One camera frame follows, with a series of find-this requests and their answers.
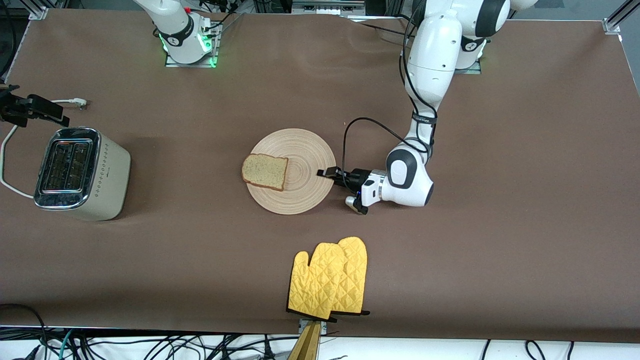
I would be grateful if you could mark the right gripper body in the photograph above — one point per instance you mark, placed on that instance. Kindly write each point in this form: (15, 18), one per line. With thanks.
(19, 110)

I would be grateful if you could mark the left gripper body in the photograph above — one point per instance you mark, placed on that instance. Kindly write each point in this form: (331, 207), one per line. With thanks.
(358, 177)

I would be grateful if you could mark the round wooden plate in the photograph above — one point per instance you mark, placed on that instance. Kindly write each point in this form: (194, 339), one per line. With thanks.
(305, 170)

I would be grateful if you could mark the slice of bread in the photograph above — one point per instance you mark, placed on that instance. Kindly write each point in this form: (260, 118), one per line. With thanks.
(264, 171)

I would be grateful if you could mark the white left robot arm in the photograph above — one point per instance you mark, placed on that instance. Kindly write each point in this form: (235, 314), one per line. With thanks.
(430, 60)

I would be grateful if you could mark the white chrome two-slot toaster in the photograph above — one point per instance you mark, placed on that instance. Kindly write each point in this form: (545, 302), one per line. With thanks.
(107, 170)

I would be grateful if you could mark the yellow quilted oven mitt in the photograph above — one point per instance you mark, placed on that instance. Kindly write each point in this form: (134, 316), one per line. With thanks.
(355, 270)
(315, 285)

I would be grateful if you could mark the brown table cover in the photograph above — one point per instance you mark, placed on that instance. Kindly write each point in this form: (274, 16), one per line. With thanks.
(500, 200)

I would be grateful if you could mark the grey power strip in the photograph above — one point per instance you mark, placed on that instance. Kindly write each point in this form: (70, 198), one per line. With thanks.
(327, 6)

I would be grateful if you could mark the aluminium frame corner bracket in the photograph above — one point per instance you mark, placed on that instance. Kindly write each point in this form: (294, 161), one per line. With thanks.
(45, 11)
(615, 22)

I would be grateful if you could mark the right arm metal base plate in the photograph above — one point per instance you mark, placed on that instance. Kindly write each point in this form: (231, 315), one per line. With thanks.
(172, 62)

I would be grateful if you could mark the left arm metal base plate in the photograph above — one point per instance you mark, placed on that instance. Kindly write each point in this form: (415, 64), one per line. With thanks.
(472, 71)

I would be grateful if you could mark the wooden bracket on table edge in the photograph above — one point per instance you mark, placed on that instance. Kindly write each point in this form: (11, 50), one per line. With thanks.
(307, 345)

